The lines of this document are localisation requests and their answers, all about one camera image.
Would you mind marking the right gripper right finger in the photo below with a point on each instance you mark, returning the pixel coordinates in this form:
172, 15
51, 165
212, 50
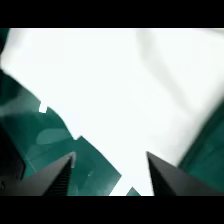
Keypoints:
170, 181

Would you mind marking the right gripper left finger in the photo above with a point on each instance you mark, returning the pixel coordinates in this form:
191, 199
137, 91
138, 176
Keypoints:
50, 181

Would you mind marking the white shirt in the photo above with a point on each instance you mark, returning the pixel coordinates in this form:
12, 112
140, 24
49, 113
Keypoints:
126, 100

